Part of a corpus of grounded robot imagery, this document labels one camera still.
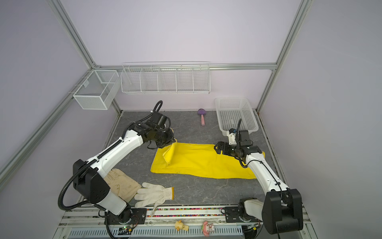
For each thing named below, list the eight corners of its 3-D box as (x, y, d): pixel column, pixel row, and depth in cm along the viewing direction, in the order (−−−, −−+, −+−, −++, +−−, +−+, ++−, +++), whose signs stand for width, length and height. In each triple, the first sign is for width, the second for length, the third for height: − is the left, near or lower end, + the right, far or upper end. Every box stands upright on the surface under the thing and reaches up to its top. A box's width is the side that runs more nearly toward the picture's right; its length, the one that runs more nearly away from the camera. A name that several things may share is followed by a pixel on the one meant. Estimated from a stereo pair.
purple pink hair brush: (198, 125, 114) (198, 123, 113) (198, 110, 125) (198, 108, 123) (206, 125, 114) (206, 123, 113) (205, 110, 125) (206, 108, 123)
